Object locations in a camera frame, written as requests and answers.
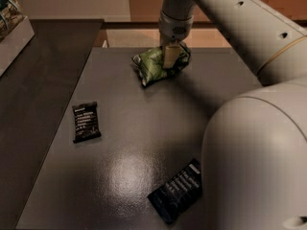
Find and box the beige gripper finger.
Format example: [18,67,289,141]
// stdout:
[163,41,181,69]

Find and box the dark side counter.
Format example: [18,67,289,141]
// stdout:
[0,19,103,230]

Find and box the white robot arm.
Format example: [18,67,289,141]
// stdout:
[159,0,307,230]

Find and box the dark blue rxbar bar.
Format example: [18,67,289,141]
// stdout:
[148,158,202,225]

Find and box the green jalapeno chip bag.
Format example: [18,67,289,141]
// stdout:
[131,43,191,87]

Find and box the white snack display box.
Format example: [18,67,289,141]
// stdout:
[0,0,35,76]

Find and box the black rxbar chocolate bar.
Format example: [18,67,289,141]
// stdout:
[72,102,101,143]

